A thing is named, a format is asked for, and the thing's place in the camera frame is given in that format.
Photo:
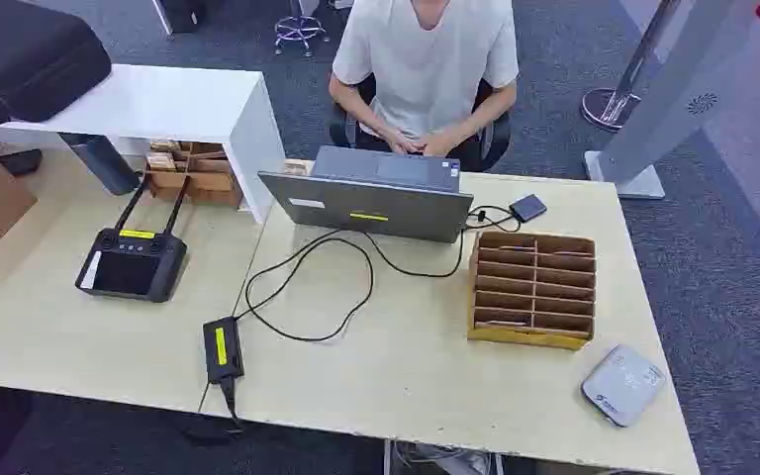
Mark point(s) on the slotted wooden card box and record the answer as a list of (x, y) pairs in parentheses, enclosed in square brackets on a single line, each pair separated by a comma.
[(531, 292)]

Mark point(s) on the black office chair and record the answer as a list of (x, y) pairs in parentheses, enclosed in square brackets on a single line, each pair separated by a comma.
[(495, 138)]

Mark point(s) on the grey kiosk stand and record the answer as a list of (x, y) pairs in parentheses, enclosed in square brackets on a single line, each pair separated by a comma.
[(668, 111)]

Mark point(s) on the black power adapter yellow label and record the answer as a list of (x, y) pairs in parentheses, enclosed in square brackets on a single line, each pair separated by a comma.
[(222, 347)]

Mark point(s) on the chrome stool base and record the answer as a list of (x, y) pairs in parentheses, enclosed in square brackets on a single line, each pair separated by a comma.
[(299, 29)]

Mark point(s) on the white desk riser shelf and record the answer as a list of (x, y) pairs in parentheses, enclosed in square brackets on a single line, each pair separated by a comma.
[(157, 98)]

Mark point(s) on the chrome stanchion post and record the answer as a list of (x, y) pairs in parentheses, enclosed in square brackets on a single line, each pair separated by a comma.
[(606, 108)]

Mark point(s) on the grey laptop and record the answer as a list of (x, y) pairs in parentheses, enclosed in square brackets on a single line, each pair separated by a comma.
[(367, 206)]

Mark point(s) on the person's right hand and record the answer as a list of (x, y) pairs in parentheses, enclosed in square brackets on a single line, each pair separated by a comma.
[(401, 142)]

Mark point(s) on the person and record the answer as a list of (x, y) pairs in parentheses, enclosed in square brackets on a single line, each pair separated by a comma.
[(426, 65)]

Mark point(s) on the black remote controller with antennas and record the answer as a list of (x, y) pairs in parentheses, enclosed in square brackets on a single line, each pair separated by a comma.
[(131, 269)]

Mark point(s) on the black carrying case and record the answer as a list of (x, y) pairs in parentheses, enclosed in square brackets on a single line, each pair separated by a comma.
[(26, 59)]

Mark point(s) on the small black drive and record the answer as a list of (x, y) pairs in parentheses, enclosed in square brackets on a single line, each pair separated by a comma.
[(528, 208)]

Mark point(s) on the black cabinet with white frame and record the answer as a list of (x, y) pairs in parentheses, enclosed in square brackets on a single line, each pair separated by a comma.
[(183, 13)]

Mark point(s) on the black pouch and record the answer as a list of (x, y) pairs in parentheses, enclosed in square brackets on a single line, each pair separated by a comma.
[(19, 162)]

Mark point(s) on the wooden box with card stacks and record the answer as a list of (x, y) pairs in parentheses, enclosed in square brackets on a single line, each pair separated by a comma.
[(209, 183)]

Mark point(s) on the small card stack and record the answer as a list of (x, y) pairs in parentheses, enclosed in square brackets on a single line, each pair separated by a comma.
[(296, 168)]

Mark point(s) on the dark grey cylinder bottle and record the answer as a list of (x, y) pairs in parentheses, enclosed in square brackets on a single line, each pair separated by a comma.
[(104, 164)]

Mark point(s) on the person's left hand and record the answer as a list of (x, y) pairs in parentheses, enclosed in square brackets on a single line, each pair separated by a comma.
[(437, 144)]

